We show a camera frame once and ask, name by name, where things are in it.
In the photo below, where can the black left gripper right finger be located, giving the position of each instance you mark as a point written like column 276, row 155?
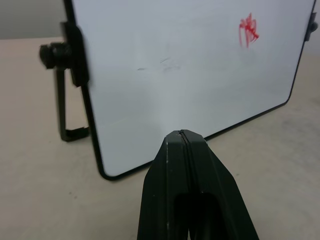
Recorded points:
column 215, row 185

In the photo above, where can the red marker scribble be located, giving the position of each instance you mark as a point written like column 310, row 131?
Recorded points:
column 248, row 32

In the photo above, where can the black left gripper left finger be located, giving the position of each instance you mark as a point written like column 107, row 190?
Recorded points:
column 162, row 190

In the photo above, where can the black-framed whiteboard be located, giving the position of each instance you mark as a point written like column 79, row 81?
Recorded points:
column 180, row 82

